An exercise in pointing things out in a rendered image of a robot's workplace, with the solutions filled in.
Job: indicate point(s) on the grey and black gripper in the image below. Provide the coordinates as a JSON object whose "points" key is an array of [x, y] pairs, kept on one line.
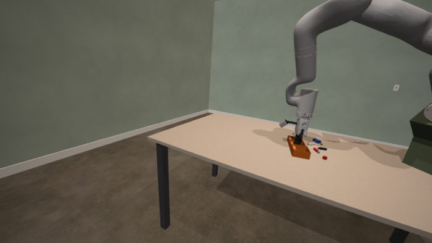
{"points": [[300, 129]]}

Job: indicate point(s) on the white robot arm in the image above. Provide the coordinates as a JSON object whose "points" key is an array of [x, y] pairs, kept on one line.
{"points": [[393, 17]]}

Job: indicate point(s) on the orange rack of bins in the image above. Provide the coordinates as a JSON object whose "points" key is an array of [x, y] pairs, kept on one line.
{"points": [[295, 149]]}

